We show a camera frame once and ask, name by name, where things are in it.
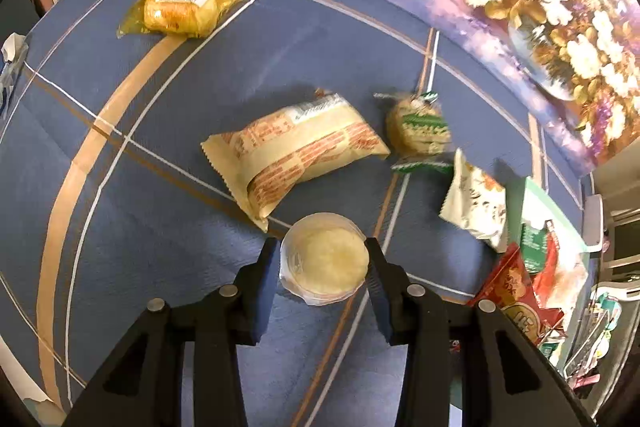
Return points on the white snack packet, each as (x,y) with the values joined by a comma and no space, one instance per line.
(480,202)

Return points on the yellow wrapped bread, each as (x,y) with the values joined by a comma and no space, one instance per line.
(180,9)

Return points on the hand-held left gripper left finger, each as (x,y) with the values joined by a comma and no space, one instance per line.
(262,277)

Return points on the white cardboard box green rim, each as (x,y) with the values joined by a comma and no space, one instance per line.
(535,202)

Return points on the green striped cookie packet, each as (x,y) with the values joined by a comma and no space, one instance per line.
(417,129)

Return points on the white power strip box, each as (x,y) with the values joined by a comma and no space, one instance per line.
(594,222)

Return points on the round clear jelly cup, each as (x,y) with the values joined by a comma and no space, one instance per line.
(325,257)

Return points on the blue plaid tablecloth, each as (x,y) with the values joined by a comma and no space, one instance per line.
(150,207)

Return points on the red snack packet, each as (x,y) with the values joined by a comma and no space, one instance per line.
(515,292)

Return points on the beige packet orange print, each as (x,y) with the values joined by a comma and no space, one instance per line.
(295,152)

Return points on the white wooden shelf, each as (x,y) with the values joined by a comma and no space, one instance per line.
(622,247)

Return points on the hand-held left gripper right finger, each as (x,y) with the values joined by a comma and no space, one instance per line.
(380,277)

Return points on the green snack packet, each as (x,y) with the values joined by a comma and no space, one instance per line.
(534,244)

